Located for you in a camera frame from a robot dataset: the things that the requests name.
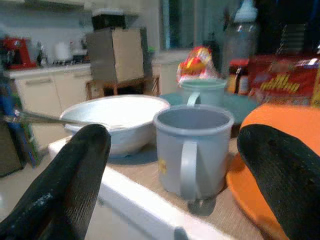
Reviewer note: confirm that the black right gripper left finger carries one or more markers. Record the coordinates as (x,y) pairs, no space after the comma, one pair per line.
(62,185)

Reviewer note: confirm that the metal spoon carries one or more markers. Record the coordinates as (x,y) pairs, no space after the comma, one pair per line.
(45,118)

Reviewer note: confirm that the red coffee machine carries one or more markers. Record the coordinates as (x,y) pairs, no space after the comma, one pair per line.
(16,53)

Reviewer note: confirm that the teal plate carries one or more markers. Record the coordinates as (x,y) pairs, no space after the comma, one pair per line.
(237,105)

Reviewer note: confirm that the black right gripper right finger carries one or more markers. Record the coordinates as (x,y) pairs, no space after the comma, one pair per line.
(282,172)

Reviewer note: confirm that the orange plate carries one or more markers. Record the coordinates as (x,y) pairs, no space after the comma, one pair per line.
(250,197)

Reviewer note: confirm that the brown cardboard box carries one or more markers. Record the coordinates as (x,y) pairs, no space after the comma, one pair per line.
(116,55)

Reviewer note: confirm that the cream kitchen cabinet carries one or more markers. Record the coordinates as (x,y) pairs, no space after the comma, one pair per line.
(50,90)

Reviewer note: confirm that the white kettle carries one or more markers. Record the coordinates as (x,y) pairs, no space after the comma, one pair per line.
(62,52)

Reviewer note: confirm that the pale green mug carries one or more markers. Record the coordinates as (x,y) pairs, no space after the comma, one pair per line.
(203,92)

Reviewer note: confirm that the orange bowl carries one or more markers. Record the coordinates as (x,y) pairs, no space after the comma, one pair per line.
(287,117)

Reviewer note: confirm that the dark jar with label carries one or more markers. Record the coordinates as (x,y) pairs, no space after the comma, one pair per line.
(237,77)

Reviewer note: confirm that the red cereal box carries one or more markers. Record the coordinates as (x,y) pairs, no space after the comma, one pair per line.
(282,80)

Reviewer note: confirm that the white bowl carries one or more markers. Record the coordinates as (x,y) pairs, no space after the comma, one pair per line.
(120,117)

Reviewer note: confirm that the wooden stool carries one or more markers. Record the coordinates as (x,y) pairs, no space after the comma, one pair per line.
(122,86)

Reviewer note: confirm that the red yellow snack bag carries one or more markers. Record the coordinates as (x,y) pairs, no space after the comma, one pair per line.
(196,63)

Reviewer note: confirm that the clear bottle with white cap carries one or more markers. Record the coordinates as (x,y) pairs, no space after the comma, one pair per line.
(241,37)

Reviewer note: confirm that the grey mug with yellow print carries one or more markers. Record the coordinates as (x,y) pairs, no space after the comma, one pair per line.
(192,150)

